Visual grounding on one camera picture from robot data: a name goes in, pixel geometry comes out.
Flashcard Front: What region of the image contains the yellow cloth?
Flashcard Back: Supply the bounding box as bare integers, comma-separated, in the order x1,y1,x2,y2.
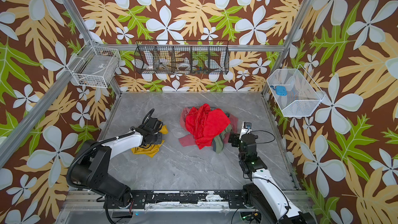
131,125,168,158

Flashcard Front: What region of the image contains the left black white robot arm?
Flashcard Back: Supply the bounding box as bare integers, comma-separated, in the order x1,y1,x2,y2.
66,109,163,208

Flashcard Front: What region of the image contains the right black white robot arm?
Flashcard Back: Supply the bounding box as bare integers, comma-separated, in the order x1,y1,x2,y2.
229,132,316,224

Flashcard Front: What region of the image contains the olive green cloth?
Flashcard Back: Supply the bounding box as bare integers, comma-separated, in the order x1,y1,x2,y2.
212,124,233,153

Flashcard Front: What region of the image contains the red cloth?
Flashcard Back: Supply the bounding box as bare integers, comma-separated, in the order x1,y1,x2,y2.
184,104,231,149

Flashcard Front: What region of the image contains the blue object in basket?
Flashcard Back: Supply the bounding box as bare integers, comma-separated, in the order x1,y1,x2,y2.
271,85,288,96

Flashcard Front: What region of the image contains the aluminium rear crossbar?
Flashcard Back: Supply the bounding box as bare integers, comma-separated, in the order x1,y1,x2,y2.
94,43,285,52

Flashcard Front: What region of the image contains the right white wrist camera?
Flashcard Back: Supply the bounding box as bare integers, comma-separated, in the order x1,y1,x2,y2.
239,121,252,140

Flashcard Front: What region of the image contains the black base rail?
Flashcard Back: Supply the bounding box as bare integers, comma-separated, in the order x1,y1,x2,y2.
104,189,259,209

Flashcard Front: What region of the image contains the white wire basket right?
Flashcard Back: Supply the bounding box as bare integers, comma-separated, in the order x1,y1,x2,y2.
267,65,326,118

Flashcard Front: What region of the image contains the white wire basket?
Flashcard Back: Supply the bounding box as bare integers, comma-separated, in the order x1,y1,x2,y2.
267,65,326,118
69,46,120,88

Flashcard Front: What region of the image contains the black wire basket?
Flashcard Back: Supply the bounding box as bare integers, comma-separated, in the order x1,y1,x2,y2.
133,40,230,75

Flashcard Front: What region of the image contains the white wire basket left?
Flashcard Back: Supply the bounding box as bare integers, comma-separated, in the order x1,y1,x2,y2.
69,46,120,88

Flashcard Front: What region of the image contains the aluminium frame post left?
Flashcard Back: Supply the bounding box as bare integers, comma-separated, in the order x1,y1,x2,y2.
62,0,93,43

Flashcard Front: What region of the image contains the aluminium frame post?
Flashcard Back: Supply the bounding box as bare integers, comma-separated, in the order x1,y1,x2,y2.
281,0,313,58
62,0,93,43

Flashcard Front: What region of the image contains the aluminium left side rail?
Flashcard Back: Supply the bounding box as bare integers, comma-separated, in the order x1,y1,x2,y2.
0,48,91,169

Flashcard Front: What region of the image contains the aluminium frame post right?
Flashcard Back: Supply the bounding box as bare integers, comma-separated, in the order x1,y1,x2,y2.
281,0,313,58

